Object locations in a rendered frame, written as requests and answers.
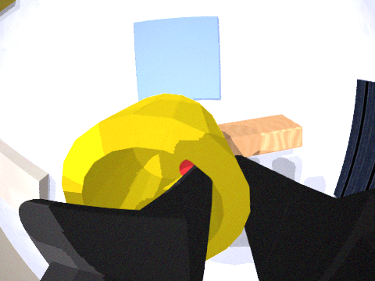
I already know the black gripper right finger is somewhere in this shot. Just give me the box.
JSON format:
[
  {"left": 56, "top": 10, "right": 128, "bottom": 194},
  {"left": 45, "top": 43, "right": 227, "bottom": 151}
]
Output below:
[{"left": 235, "top": 156, "right": 375, "bottom": 281}]

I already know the light brown wooden plank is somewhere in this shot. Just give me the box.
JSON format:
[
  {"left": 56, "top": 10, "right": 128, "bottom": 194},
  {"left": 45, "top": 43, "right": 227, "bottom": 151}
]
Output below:
[{"left": 218, "top": 115, "right": 302, "bottom": 157}]

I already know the red marble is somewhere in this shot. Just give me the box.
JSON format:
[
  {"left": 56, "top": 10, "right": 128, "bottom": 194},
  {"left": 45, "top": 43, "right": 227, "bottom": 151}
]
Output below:
[{"left": 180, "top": 159, "right": 193, "bottom": 176}]

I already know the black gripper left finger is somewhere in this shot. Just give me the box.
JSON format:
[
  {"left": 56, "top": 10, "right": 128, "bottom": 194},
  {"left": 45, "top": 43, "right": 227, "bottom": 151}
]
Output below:
[{"left": 19, "top": 165, "right": 213, "bottom": 281}]

